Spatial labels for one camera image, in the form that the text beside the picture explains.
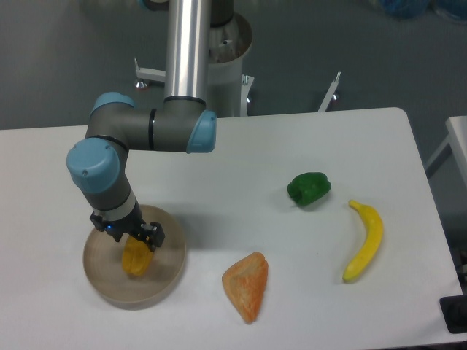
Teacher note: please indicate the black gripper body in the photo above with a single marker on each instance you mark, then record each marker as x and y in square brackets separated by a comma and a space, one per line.
[130, 224]

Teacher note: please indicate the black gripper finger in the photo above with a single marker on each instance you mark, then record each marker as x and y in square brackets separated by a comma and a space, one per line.
[152, 235]

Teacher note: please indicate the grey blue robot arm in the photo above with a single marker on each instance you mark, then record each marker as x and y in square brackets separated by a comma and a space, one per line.
[97, 163]

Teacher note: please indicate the beige round plate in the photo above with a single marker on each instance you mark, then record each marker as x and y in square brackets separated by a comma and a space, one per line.
[102, 263]

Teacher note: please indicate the green toy pepper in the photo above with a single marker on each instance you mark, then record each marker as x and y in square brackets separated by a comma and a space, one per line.
[309, 187]

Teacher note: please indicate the orange toy bread slice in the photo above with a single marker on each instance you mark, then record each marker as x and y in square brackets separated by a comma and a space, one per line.
[244, 284]

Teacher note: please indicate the yellow toy banana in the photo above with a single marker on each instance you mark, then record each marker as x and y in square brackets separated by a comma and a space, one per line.
[374, 226]

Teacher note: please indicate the black device at table edge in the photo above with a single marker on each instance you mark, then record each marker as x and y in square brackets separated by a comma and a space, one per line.
[454, 312]

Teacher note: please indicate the white side table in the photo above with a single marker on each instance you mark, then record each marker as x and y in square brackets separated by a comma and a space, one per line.
[453, 144]

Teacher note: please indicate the blue bag in background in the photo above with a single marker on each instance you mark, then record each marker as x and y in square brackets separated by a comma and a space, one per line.
[452, 11]

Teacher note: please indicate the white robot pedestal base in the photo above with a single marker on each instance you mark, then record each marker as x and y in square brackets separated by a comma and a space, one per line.
[228, 88]

